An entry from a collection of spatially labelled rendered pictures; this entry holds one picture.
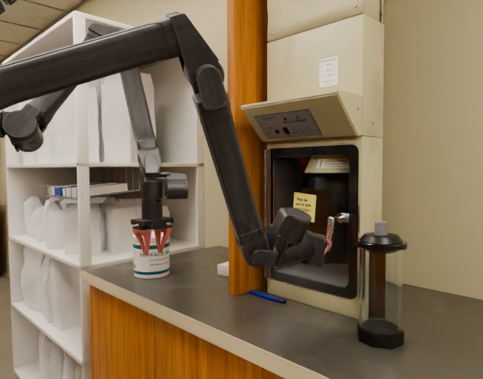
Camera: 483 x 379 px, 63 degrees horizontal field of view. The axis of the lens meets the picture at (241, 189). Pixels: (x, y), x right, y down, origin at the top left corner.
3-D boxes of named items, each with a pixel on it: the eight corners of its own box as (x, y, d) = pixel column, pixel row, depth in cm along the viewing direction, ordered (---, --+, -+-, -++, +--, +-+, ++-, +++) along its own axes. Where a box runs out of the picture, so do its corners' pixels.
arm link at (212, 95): (178, 62, 70) (188, 71, 61) (209, 52, 71) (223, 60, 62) (238, 248, 91) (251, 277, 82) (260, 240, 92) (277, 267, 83)
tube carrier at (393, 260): (375, 321, 98) (376, 234, 97) (415, 337, 89) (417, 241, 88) (344, 331, 92) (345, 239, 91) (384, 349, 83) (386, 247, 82)
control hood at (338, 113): (266, 142, 122) (266, 109, 122) (363, 135, 99) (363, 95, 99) (239, 140, 114) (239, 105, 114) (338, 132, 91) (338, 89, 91)
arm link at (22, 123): (98, 32, 125) (95, 10, 116) (137, 55, 126) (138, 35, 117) (5, 143, 108) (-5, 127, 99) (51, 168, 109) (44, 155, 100)
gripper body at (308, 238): (294, 228, 98) (274, 231, 93) (329, 239, 91) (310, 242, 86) (290, 253, 99) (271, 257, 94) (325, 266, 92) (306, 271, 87)
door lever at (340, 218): (341, 249, 104) (332, 247, 106) (345, 213, 102) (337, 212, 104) (329, 253, 100) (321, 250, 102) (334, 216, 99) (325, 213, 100)
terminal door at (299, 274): (268, 277, 124) (268, 148, 122) (356, 300, 102) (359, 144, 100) (266, 277, 123) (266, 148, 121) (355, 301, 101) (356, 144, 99)
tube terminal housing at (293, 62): (313, 277, 142) (314, 59, 138) (402, 298, 119) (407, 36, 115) (266, 292, 125) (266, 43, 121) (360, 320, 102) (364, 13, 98)
